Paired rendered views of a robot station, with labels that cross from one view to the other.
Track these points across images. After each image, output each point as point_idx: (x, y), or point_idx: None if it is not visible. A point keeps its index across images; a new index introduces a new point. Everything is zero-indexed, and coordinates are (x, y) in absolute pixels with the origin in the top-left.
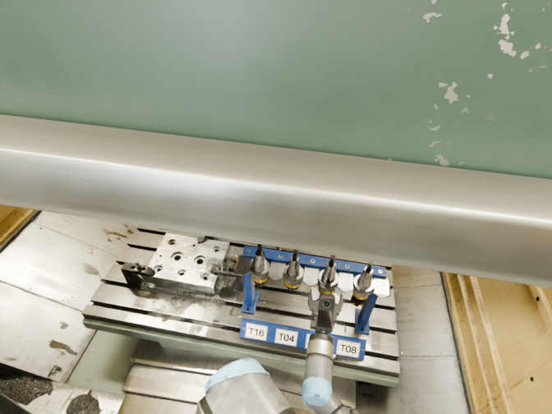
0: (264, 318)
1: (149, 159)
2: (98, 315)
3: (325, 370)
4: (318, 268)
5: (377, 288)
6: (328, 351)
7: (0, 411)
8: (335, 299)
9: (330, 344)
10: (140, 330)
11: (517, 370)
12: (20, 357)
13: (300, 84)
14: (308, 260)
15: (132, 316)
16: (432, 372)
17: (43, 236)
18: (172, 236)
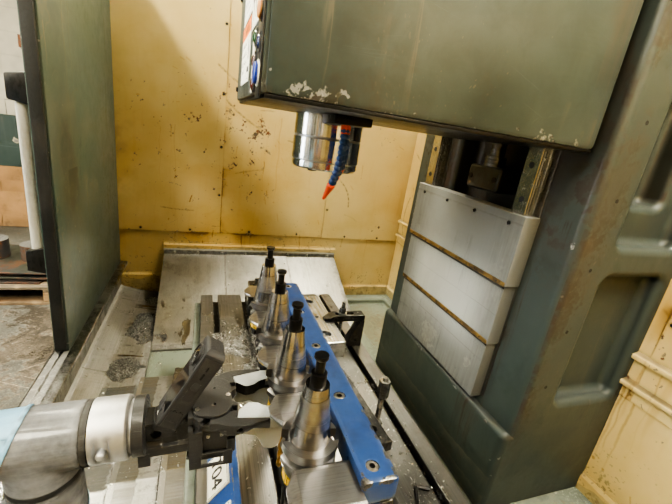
0: (253, 439)
1: None
2: (201, 304)
3: (42, 424)
4: (307, 360)
5: (312, 476)
6: (98, 420)
7: (42, 218)
8: (248, 410)
9: (119, 423)
10: (196, 337)
11: None
12: (166, 308)
13: None
14: (312, 340)
15: (208, 322)
16: None
17: (279, 267)
18: (315, 300)
